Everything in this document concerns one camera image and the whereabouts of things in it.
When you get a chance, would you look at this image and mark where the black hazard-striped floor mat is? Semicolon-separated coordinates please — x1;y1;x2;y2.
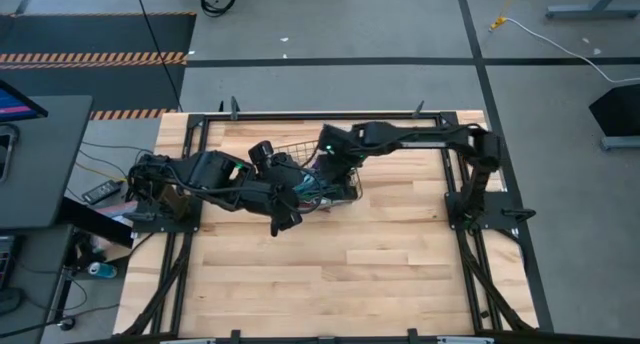
0;11;197;121

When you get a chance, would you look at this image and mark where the black coiled floor cable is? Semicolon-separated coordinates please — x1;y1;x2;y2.
200;0;237;19

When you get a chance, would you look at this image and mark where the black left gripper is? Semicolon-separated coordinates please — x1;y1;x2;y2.
248;139;310;238

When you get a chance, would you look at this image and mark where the computer monitor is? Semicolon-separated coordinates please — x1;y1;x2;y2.
0;78;50;124

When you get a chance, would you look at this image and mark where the grey metal table base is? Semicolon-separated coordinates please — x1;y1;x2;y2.
544;0;640;20

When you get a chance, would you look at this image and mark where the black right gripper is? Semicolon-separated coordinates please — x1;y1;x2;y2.
316;123;367;201

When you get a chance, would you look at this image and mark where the smartphone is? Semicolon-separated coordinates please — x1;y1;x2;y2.
0;126;20;185

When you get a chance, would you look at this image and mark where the grey side table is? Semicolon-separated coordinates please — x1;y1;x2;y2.
0;223;76;344

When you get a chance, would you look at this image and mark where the blue drink bottle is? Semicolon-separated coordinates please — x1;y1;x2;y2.
87;261;119;280

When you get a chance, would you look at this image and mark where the black floor stand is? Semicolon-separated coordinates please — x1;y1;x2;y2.
588;82;640;153

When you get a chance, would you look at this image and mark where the long thin black cable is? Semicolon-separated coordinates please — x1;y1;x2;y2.
131;0;185;114

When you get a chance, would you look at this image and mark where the white floor cable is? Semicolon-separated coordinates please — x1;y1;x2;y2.
504;16;640;85

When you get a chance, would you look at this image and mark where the dark grey desk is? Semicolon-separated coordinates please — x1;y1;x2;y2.
0;94;94;231

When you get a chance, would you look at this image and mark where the gold wire basket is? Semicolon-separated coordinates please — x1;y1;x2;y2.
278;139;365;214

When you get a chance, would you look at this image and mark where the printed paper sheet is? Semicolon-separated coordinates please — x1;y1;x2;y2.
93;198;139;229

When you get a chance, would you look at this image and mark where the black power adapter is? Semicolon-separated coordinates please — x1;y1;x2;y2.
81;179;122;206

